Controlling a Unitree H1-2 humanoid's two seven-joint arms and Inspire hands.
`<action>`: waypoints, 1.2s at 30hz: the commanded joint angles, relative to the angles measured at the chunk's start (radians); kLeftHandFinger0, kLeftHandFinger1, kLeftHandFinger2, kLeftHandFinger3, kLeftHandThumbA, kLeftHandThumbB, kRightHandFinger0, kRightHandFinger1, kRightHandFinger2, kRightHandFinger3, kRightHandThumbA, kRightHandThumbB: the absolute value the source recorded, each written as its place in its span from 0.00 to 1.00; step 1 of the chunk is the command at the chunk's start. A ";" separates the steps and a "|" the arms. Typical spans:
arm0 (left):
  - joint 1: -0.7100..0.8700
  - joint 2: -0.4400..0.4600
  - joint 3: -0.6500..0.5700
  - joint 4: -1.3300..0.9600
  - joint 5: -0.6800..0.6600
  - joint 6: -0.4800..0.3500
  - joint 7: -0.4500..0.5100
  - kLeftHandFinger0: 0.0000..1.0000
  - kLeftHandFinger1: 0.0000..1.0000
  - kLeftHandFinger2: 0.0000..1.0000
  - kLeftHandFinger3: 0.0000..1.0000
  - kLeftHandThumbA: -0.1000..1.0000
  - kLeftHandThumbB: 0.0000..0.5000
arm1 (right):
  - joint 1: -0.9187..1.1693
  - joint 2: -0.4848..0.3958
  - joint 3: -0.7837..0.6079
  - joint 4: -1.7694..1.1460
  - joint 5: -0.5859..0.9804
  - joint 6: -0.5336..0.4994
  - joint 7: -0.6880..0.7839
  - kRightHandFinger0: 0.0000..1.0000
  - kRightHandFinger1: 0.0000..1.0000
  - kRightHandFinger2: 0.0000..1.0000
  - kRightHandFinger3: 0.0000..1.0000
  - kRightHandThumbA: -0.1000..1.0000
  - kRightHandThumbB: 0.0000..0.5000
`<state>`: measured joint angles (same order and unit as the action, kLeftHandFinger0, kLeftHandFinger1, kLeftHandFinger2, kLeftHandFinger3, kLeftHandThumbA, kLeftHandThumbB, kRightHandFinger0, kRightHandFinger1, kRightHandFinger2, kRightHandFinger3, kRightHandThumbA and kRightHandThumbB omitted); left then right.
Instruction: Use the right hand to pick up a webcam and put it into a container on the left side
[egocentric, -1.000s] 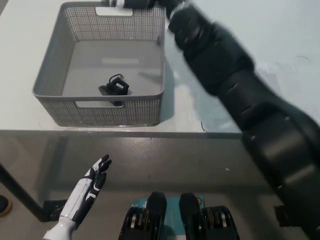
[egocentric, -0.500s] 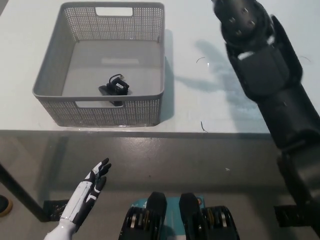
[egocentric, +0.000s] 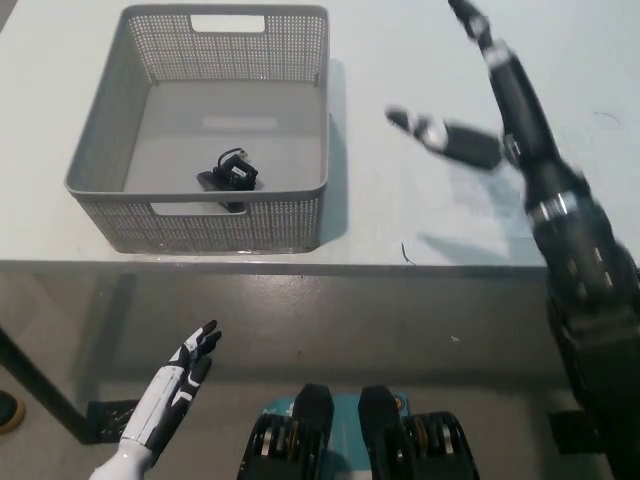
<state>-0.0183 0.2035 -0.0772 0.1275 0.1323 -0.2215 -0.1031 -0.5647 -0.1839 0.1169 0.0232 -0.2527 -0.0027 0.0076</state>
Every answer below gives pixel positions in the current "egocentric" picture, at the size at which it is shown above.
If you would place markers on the black metal table leg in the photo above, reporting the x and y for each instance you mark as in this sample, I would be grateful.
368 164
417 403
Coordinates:
45 387

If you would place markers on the dark shoe tan sole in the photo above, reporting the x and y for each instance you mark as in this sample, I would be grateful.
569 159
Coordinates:
10 412

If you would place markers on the grey perforated plastic basket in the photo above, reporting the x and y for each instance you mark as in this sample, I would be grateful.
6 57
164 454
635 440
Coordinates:
200 120

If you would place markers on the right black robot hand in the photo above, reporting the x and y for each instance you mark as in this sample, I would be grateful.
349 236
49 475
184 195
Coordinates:
520 110

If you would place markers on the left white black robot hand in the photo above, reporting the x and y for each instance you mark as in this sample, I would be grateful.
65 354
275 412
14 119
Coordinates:
172 390

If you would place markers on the black floor plate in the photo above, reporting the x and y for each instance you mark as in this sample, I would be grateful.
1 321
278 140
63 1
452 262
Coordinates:
565 432
110 420

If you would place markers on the black webcam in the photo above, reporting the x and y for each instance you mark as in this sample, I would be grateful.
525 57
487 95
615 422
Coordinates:
232 172

